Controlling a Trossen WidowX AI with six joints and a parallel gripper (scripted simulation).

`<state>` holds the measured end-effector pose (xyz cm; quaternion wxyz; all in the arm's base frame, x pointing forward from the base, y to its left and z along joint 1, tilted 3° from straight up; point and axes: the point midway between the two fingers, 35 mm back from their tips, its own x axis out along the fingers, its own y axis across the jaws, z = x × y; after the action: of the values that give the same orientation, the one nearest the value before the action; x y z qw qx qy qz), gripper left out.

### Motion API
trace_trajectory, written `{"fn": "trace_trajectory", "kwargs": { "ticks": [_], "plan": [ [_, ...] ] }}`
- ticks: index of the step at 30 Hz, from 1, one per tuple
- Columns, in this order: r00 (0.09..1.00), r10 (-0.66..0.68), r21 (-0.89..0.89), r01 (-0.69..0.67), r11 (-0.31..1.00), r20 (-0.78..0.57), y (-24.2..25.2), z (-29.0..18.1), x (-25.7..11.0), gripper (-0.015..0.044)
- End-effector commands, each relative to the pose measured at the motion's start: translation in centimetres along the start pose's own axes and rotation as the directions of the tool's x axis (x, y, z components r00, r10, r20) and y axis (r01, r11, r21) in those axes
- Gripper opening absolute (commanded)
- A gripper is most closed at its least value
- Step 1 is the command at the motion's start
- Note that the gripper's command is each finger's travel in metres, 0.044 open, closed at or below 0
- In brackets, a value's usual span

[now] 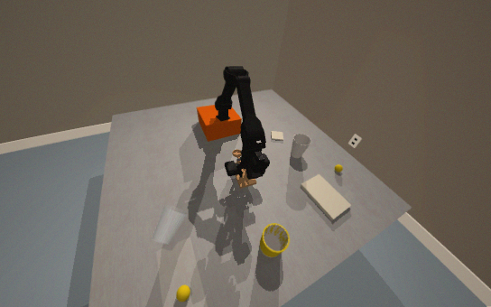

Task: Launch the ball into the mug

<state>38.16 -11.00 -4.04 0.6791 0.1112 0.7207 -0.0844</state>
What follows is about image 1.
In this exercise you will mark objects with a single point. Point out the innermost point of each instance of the wooden catapult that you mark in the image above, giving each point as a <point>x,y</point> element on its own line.
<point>242,182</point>

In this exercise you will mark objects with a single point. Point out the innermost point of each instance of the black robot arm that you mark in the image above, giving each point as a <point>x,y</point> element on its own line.
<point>251,128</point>

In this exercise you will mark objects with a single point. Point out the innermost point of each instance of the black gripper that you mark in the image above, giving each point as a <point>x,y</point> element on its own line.
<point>233,168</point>

